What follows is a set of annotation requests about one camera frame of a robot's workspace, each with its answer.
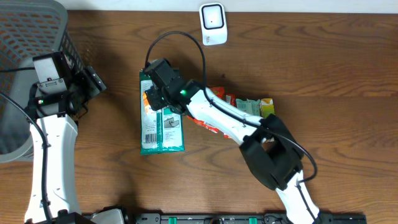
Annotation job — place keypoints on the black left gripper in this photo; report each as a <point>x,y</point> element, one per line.
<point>92,81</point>

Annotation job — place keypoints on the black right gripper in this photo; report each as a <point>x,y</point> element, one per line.
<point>153,96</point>

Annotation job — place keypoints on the orange snack box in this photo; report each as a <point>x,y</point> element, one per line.
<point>144,98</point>

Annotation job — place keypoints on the green snack bag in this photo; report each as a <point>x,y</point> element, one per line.
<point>162,130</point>

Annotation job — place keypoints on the red chips bag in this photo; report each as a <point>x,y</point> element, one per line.
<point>214,93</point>

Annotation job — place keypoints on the red snack stick packet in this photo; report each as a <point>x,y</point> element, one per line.
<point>231,99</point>

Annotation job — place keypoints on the light blue snack packet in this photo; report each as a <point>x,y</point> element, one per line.
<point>249,106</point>

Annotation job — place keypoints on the green yellow juice carton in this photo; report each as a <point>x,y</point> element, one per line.
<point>266,107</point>

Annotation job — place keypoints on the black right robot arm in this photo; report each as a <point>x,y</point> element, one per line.
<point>271,153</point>

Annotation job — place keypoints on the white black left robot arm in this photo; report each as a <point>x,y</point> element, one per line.
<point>55,103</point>

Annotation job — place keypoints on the white barcode scanner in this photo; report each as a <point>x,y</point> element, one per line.
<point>213,24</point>

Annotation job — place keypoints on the grey plastic mesh basket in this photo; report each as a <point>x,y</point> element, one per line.
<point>28,29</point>

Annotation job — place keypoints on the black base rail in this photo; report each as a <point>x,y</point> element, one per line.
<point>248,218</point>

